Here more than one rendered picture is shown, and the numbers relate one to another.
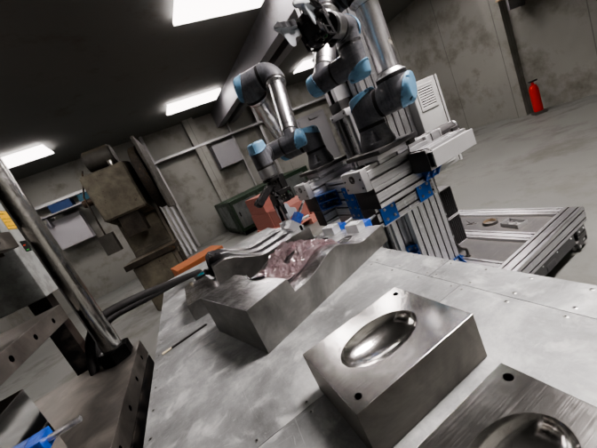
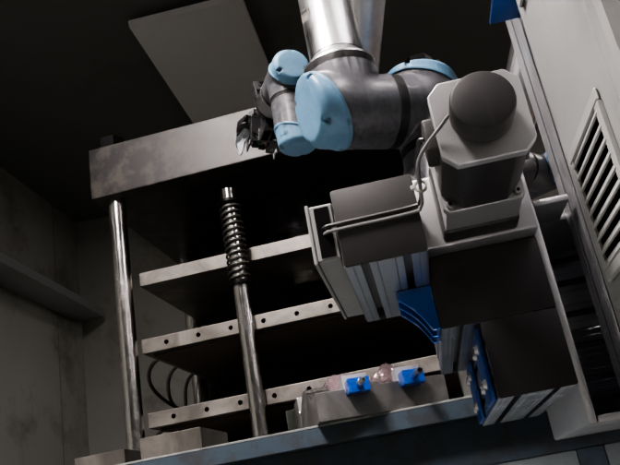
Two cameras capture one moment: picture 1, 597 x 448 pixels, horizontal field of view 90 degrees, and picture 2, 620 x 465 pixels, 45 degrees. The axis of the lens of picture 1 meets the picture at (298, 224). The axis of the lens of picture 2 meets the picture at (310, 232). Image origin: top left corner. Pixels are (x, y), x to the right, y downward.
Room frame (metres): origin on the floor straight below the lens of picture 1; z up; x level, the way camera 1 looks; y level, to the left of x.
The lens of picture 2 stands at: (1.59, -1.49, 0.63)
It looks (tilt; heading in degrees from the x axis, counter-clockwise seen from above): 21 degrees up; 118
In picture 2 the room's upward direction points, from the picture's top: 10 degrees counter-clockwise
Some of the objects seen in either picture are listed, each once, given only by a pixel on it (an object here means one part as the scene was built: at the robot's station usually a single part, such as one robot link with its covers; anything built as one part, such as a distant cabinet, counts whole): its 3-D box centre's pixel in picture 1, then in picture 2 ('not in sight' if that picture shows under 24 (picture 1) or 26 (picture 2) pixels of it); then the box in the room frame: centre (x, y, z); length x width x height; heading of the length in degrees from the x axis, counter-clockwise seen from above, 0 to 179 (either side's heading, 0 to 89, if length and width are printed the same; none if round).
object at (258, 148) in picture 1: (260, 155); not in sight; (1.26, 0.03, 1.21); 0.09 x 0.08 x 0.11; 162
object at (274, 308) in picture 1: (300, 267); (361, 403); (0.82, 0.05, 0.86); 0.50 x 0.26 x 0.11; 127
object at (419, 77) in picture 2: (366, 108); (423, 109); (1.28, -0.46, 1.20); 0.13 x 0.12 x 0.14; 48
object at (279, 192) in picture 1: (277, 189); not in sight; (1.26, 0.02, 1.05); 0.09 x 0.08 x 0.12; 109
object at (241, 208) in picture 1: (264, 201); not in sight; (7.84, 0.57, 0.42); 2.13 x 1.94 x 0.84; 112
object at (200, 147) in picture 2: not in sight; (295, 212); (0.28, 0.88, 1.75); 1.30 x 0.84 x 0.61; 19
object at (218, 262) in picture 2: not in sight; (308, 272); (0.26, 0.94, 1.52); 1.10 x 0.70 x 0.05; 19
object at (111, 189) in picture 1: (142, 222); not in sight; (4.29, 2.00, 1.19); 1.26 x 1.07 x 2.38; 21
